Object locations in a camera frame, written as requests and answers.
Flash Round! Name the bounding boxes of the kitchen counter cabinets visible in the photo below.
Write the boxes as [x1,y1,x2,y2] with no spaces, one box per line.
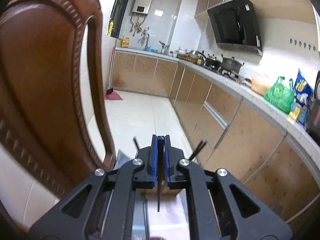
[110,48,319,231]

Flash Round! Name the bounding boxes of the grey striped table cloth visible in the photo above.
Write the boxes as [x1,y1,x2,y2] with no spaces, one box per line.
[114,150,133,170]

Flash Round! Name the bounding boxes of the pink dustpan with broom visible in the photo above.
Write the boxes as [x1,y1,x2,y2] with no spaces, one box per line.
[105,50,122,100]

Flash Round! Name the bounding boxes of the black wok pan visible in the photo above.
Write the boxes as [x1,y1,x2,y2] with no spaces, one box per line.
[197,51,221,68]

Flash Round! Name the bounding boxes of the dark cooking pot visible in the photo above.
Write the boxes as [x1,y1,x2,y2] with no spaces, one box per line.
[221,55,245,74]

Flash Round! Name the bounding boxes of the carved wooden chair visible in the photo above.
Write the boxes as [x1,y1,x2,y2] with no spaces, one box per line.
[0,0,117,233]

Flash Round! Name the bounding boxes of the green plastic bag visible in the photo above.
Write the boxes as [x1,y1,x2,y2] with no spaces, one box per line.
[264,76,294,114]

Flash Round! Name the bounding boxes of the yellow box on counter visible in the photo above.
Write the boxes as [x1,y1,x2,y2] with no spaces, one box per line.
[121,36,130,48]

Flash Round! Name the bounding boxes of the yellow bottle on sill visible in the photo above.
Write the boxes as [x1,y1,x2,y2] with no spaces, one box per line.
[107,21,114,37]

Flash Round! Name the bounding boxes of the blue snack bag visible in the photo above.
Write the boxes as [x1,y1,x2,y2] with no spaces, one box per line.
[289,70,314,126]

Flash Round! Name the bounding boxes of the black range hood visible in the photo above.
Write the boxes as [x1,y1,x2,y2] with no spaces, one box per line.
[207,0,263,56]

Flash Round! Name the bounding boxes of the white water heater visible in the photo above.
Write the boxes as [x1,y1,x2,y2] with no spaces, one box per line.
[132,0,152,15]

